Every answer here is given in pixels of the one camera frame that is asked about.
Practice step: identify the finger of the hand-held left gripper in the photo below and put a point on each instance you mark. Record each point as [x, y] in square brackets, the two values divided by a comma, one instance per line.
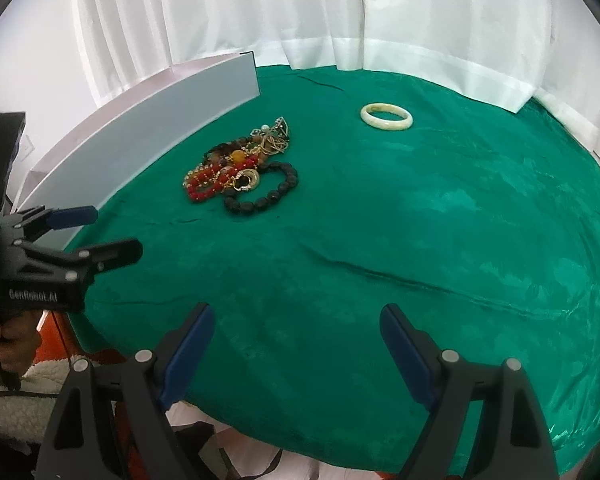
[70, 216]
[115, 251]

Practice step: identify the person's left forearm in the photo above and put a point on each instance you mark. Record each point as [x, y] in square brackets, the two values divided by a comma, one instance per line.
[25, 410]

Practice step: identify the orange object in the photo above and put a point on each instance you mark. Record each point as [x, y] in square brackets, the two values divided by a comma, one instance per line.
[55, 332]

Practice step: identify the white curtain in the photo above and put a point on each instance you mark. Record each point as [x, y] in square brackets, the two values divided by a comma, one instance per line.
[230, 15]

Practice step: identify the white rectangular box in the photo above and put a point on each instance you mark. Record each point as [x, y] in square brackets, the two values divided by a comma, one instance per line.
[145, 125]

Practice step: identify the person's left hand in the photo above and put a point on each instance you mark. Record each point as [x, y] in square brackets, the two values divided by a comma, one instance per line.
[15, 340]

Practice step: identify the white jade bangle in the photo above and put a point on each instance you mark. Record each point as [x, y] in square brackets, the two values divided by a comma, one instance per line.
[368, 116]

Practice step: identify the green tablecloth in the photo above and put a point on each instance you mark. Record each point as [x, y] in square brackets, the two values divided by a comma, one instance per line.
[380, 220]

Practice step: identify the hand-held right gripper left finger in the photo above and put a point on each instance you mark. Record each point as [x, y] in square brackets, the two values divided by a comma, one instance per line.
[190, 355]

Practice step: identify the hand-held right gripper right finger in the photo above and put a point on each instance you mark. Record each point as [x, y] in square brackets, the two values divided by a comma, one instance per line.
[405, 355]

